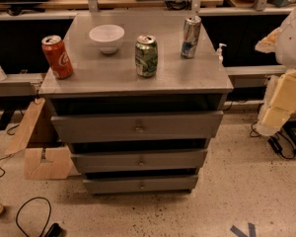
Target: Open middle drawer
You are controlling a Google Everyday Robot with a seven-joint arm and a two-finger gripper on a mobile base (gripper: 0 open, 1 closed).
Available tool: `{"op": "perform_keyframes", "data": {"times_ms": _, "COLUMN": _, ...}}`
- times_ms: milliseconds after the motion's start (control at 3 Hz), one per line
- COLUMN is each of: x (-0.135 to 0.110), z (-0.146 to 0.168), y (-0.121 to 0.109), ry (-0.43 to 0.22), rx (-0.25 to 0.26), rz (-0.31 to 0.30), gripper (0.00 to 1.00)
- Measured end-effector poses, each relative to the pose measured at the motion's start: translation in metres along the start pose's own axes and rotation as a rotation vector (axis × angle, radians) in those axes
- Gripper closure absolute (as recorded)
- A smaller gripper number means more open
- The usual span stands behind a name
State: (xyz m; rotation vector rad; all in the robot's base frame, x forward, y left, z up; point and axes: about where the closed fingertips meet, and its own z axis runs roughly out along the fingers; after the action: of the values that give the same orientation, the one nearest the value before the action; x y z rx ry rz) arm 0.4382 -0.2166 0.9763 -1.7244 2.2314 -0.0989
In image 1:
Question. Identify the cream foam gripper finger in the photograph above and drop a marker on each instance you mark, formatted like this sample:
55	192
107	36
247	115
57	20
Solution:
279	103

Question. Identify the grey drawer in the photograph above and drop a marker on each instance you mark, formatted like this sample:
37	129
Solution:
139	160
131	127
138	185

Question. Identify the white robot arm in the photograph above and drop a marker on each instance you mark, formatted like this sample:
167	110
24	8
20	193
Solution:
284	39

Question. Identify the grey bottom drawer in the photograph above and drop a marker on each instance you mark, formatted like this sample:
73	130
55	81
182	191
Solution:
138	185

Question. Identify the grey drawer cabinet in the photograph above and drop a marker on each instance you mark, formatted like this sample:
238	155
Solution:
104	84

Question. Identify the grey top drawer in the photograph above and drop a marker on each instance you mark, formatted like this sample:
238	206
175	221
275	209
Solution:
131	127

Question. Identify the white pump bottle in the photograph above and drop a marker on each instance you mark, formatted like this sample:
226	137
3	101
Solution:
219	52

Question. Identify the silver blue energy can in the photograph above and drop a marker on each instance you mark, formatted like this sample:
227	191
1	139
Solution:
192	27

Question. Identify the green soda can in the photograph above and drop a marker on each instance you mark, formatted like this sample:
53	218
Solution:
146	56

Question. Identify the white bowl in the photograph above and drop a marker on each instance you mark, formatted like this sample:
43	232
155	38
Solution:
107	38

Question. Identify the red cola can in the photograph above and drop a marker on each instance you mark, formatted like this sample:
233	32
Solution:
55	52

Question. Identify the cardboard box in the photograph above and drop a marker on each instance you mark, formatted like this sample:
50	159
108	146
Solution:
45	157

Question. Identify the black power adapter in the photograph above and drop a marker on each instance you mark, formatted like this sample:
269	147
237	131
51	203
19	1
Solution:
54	231

